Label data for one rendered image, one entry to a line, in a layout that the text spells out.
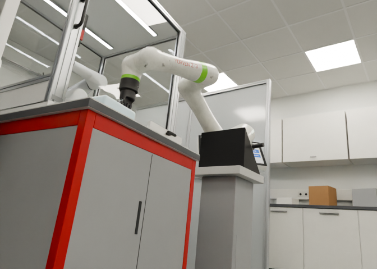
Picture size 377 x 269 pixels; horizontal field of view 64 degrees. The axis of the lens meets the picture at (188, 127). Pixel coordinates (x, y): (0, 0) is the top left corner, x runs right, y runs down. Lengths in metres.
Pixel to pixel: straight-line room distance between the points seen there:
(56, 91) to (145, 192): 0.74
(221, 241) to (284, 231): 2.83
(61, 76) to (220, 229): 1.05
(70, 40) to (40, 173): 0.89
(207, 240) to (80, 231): 0.82
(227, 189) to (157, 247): 0.55
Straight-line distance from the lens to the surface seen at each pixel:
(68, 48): 1.66
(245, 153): 1.54
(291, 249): 4.27
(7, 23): 1.23
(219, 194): 1.53
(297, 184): 5.05
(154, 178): 1.07
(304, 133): 4.81
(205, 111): 1.82
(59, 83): 1.57
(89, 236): 0.88
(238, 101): 3.45
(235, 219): 1.49
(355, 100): 5.23
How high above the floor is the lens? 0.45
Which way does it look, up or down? 19 degrees up
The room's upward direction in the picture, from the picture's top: 6 degrees clockwise
